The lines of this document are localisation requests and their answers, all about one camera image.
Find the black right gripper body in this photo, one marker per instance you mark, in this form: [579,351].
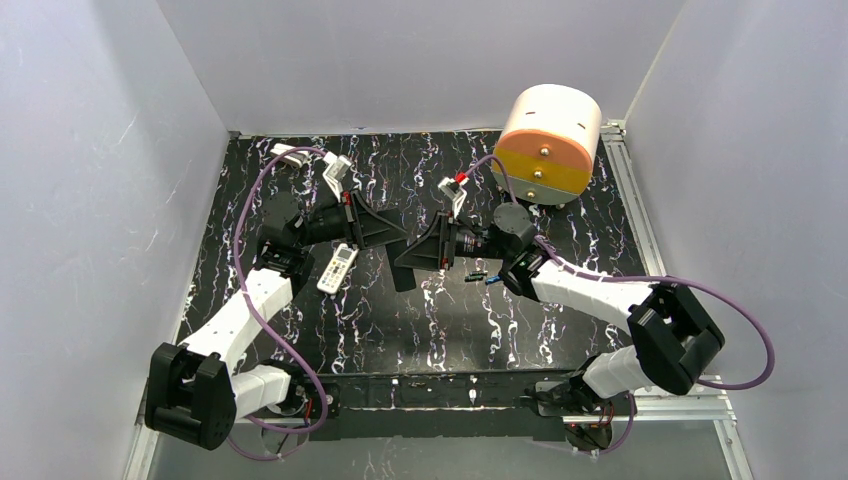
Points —
[444,240]

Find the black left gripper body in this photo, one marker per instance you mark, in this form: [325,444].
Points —
[357,219]

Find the white remote control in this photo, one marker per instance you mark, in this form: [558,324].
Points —
[337,269]

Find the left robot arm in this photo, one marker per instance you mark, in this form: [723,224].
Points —
[194,392]

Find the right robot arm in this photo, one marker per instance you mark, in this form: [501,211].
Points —
[673,337]

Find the dark green battery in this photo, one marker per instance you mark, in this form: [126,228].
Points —
[475,277]

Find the small white clip object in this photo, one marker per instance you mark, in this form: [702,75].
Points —
[289,156]

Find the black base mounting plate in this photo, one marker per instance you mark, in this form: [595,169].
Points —
[464,404]

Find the pink orange cylindrical drawer box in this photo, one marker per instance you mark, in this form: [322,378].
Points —
[549,144]

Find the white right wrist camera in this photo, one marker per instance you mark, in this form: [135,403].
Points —
[453,189]

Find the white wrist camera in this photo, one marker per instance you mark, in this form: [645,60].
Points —
[453,189]
[336,167]

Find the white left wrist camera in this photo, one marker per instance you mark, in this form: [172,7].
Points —
[336,167]

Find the aluminium frame rail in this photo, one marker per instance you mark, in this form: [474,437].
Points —
[703,403]

